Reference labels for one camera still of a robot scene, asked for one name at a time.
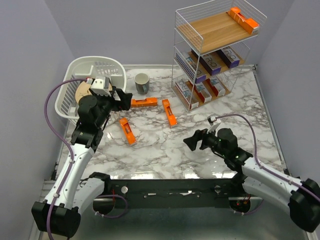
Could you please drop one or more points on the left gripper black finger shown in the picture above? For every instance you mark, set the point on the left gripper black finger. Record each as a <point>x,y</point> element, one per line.
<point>114,93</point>
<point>124,102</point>

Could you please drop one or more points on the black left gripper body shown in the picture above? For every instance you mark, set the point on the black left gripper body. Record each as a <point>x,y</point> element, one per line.
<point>106,104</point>

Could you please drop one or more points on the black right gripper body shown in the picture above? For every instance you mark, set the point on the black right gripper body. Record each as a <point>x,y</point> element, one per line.
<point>210,139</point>

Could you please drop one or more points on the orange toothpaste box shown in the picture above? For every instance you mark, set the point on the orange toothpaste box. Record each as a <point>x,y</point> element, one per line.
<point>127,131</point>
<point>169,114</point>
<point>248,24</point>
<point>147,102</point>

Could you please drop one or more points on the purple silver toothpaste box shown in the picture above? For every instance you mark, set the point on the purple silver toothpaste box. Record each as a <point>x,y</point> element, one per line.
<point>206,64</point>
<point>229,57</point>
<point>190,67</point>

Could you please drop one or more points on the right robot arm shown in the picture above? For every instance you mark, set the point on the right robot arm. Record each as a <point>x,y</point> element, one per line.
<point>300,199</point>

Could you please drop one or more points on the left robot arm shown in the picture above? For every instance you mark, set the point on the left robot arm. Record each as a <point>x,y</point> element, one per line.
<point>61,210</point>

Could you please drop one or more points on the beige painted plate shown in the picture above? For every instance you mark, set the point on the beige painted plate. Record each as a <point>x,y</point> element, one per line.
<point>82,90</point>

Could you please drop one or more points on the dark green ceramic mug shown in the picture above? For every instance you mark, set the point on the dark green ceramic mug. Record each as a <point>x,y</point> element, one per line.
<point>142,83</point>

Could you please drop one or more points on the white plastic dish basket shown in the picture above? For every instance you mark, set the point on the white plastic dish basket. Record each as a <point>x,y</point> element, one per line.
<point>82,68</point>

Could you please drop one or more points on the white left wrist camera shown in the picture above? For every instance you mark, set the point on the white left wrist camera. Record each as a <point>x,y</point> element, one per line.
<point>100,86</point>

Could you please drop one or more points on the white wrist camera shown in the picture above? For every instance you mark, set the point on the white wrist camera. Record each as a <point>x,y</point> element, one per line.
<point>100,86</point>
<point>214,123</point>

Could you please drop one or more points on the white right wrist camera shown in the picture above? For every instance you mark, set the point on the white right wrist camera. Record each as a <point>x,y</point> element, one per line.
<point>214,123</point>

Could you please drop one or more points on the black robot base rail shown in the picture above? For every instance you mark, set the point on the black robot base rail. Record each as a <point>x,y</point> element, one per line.
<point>171,194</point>

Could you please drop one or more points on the white wire wooden shelf rack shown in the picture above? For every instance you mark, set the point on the white wire wooden shelf rack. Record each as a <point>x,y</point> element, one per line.
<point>206,28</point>

